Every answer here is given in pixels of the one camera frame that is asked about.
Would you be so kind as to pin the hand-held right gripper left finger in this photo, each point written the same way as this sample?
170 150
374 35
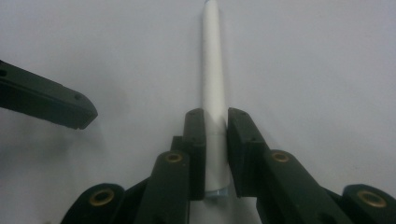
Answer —
194 155

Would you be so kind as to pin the long white pen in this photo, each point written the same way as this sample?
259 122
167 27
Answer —
213 77

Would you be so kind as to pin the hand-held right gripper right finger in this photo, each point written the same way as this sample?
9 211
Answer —
249 155

